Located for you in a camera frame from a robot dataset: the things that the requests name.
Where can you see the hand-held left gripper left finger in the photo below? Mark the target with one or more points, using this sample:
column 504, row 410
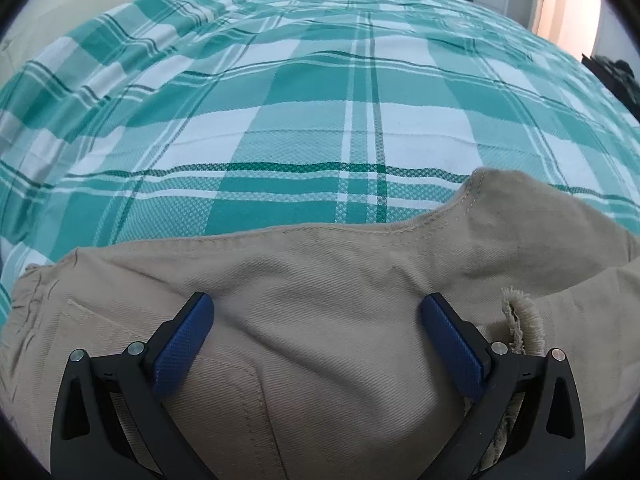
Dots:
column 182, row 342

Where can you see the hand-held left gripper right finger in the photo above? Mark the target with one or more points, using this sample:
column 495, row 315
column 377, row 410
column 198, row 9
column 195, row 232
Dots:
column 452, row 342

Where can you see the beige pants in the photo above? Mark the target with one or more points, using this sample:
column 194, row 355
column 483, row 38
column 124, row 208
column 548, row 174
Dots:
column 325, row 285

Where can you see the bed with green plaid sheet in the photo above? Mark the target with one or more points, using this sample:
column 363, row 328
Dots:
column 300, row 125

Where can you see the pile of clothes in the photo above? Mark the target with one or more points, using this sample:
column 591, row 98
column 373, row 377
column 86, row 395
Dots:
column 617, row 82

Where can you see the cream padded headboard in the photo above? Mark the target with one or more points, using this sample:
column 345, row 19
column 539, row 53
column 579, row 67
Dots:
column 50, row 10

